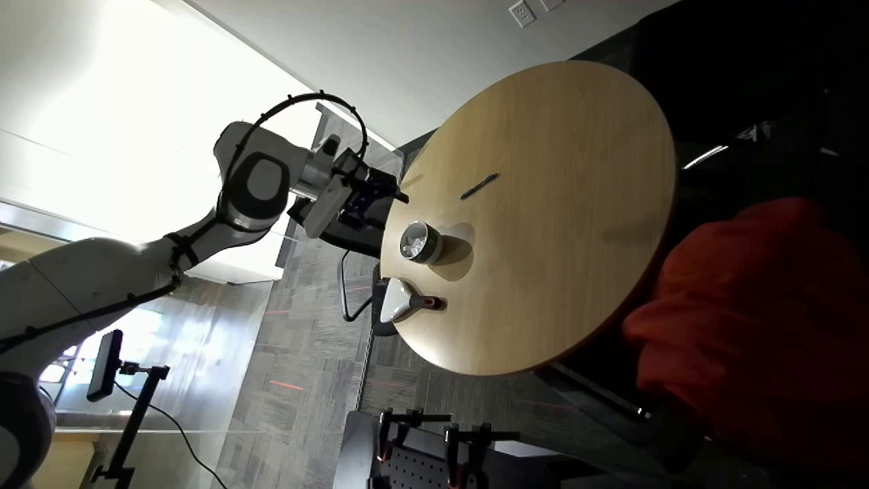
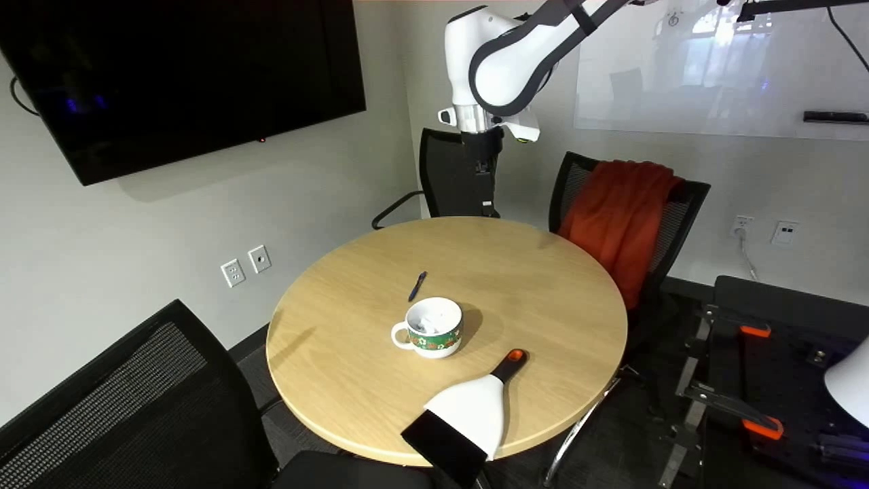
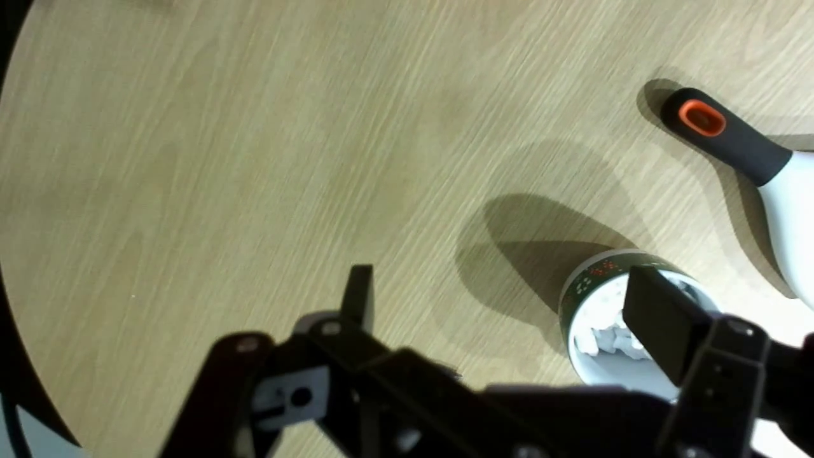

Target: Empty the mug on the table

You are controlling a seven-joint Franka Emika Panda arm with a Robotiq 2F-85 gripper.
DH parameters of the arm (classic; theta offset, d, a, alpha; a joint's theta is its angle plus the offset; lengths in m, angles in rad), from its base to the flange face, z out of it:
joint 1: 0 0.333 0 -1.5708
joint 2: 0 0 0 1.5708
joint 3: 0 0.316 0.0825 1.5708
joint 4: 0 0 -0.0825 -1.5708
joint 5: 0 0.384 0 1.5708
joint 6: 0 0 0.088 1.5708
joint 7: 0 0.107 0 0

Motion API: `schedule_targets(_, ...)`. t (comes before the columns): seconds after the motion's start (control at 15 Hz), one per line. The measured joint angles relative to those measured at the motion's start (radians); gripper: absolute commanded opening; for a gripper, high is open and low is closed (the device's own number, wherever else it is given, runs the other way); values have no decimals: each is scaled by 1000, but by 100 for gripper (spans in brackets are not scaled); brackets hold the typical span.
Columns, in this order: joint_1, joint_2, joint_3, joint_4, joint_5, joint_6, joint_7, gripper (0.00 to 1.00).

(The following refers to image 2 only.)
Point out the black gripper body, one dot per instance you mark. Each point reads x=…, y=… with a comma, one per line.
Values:
x=486, y=154

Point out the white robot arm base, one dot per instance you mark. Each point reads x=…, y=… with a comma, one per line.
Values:
x=855, y=385

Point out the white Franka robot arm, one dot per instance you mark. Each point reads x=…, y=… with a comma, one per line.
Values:
x=507, y=64

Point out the black chair with armrest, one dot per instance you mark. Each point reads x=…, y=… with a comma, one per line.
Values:
x=445, y=179

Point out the black pen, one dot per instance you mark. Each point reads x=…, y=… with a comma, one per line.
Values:
x=416, y=285

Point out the red cloth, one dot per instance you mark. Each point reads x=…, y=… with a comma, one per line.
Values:
x=620, y=217

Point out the black chair holding red cloth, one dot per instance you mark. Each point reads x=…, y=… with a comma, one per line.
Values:
x=691, y=217

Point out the white glass whiteboard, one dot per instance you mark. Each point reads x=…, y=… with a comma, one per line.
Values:
x=723, y=82

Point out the silver metal leg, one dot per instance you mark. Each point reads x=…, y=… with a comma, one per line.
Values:
x=581, y=429

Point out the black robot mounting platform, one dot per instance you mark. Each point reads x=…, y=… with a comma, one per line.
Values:
x=796, y=308

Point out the black whiteboard eraser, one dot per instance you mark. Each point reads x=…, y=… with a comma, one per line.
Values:
x=836, y=118

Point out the black mesh office chair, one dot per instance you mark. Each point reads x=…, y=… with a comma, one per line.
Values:
x=118, y=416

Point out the white wall outlet plate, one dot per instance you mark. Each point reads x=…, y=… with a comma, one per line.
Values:
x=259, y=260
x=233, y=273

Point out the small white wall socket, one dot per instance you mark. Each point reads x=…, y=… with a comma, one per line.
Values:
x=787, y=228
x=742, y=226

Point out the black wall television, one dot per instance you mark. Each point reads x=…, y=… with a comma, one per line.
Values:
x=180, y=72

